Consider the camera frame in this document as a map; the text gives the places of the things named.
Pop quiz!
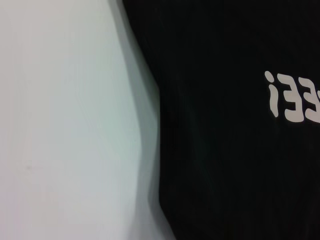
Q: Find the black shirt with FREE print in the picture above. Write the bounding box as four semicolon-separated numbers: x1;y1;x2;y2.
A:
119;0;320;240

